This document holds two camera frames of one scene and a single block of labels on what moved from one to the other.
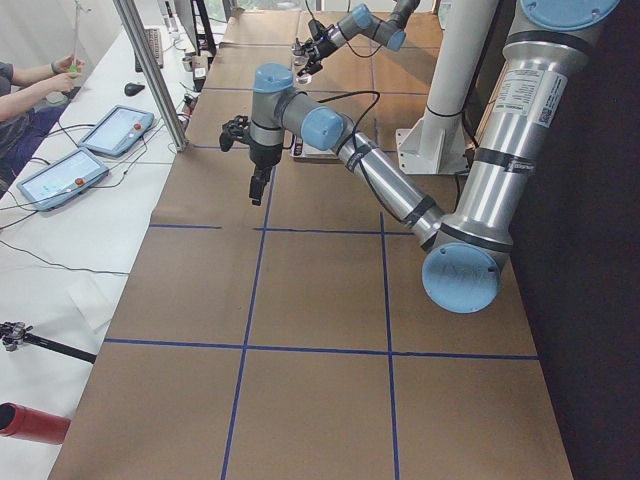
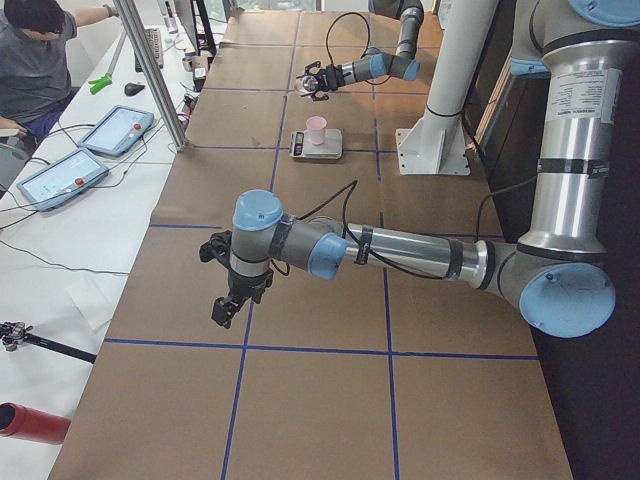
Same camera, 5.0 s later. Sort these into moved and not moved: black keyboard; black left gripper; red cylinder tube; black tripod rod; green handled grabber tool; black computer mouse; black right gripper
Moved: black left gripper; green handled grabber tool; black right gripper
Not moved: red cylinder tube; black tripod rod; black keyboard; black computer mouse
